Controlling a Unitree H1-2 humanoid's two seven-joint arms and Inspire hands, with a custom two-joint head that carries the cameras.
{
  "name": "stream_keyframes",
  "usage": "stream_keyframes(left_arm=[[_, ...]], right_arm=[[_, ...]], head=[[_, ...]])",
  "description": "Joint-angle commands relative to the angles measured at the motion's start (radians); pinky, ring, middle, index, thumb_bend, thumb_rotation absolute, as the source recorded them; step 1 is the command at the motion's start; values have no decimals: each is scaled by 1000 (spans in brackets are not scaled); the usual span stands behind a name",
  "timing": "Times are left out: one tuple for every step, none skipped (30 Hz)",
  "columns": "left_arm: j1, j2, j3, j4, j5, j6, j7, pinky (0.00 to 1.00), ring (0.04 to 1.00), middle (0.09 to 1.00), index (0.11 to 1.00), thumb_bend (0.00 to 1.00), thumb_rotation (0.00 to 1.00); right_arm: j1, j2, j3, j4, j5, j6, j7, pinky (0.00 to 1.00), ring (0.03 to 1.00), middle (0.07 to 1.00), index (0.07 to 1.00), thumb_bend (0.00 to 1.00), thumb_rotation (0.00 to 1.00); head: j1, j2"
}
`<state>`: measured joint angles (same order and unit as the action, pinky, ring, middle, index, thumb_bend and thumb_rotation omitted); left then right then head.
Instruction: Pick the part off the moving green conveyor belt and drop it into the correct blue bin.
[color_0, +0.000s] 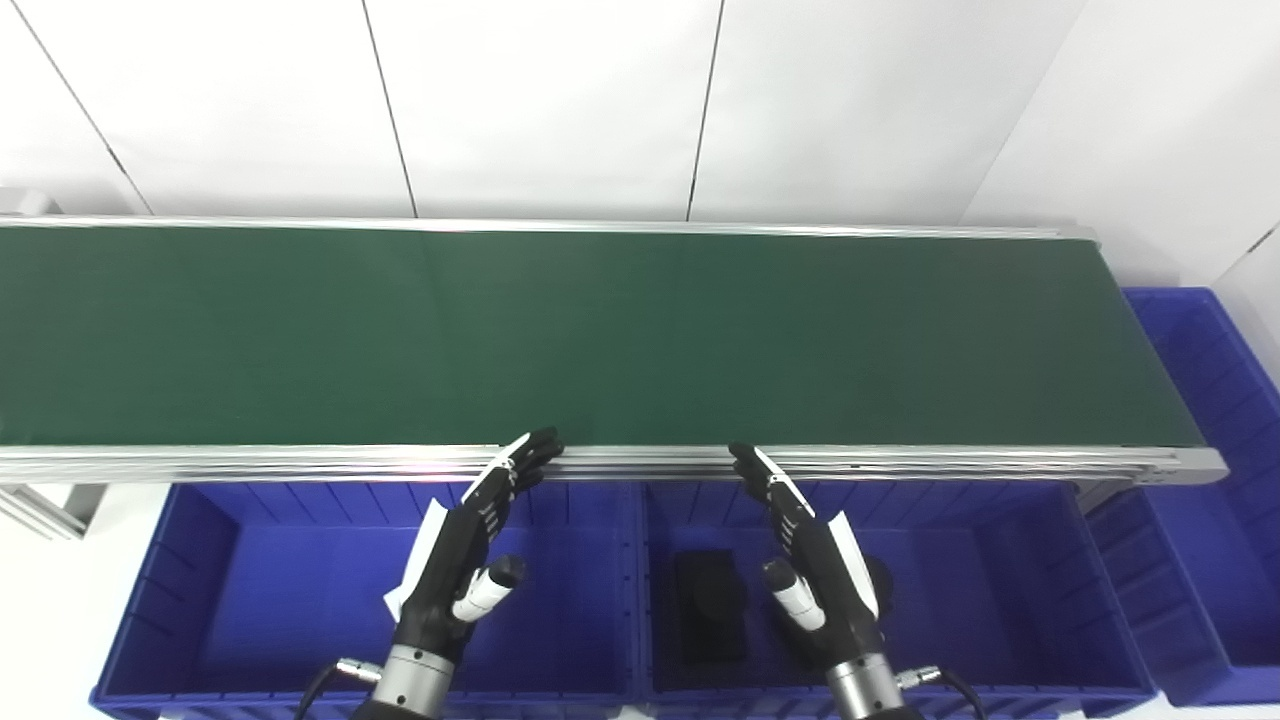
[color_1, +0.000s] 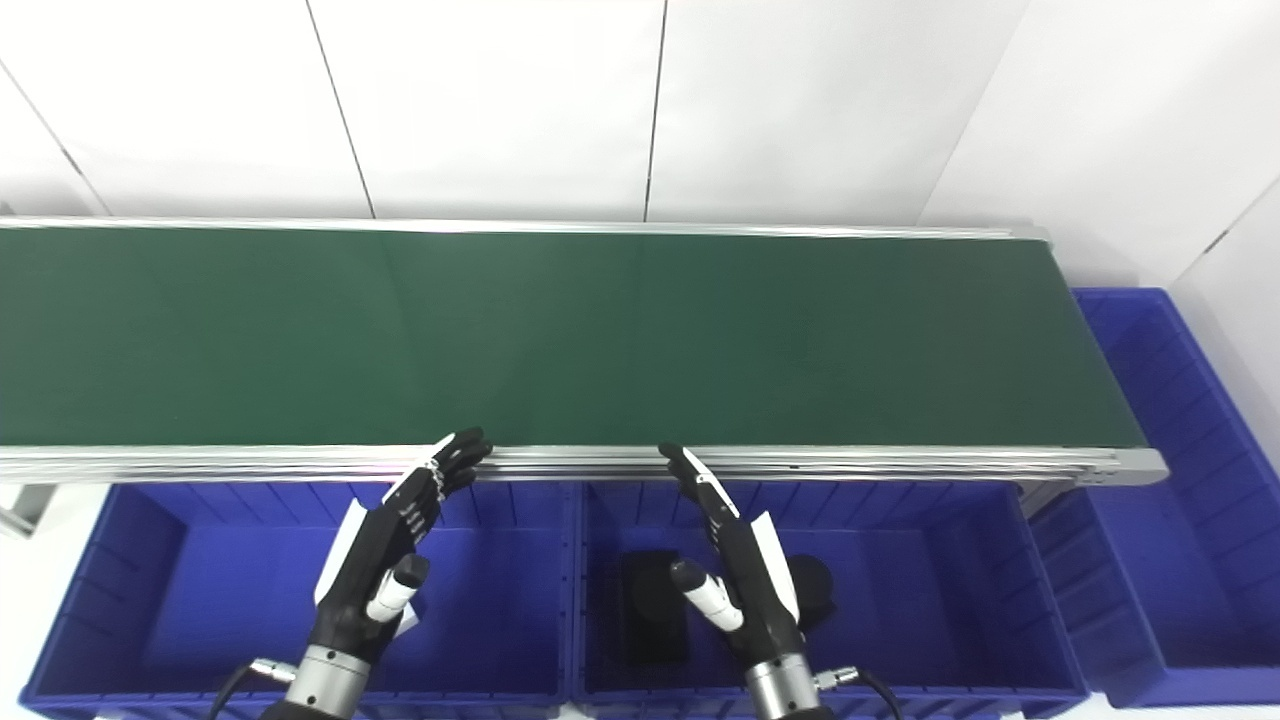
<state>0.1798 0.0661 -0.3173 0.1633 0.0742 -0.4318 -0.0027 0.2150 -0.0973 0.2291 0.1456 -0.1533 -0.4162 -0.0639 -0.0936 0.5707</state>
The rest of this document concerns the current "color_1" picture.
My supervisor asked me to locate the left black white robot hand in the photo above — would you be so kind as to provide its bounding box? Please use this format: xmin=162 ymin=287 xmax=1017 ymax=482
xmin=310 ymin=428 xmax=493 ymax=661

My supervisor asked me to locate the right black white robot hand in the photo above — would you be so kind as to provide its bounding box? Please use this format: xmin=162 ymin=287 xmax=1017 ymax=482
xmin=658 ymin=444 xmax=806 ymax=669

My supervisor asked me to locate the blue plastic bin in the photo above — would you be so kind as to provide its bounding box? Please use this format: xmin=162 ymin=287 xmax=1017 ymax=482
xmin=20 ymin=482 xmax=581 ymax=720
xmin=572 ymin=480 xmax=1091 ymax=720
xmin=1030 ymin=288 xmax=1280 ymax=709

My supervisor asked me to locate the aluminium conveyor leg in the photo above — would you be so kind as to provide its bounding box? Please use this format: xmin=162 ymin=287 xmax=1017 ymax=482
xmin=0 ymin=485 xmax=56 ymax=541
xmin=1018 ymin=480 xmax=1079 ymax=519

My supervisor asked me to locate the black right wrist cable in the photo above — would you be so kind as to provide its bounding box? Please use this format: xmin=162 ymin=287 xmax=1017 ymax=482
xmin=815 ymin=665 xmax=906 ymax=720

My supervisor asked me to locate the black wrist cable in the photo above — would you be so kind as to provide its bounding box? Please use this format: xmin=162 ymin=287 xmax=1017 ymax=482
xmin=815 ymin=665 xmax=906 ymax=720
xmin=205 ymin=658 xmax=301 ymax=720

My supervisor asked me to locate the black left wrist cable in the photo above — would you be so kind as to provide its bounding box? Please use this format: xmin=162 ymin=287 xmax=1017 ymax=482
xmin=205 ymin=658 xmax=301 ymax=720

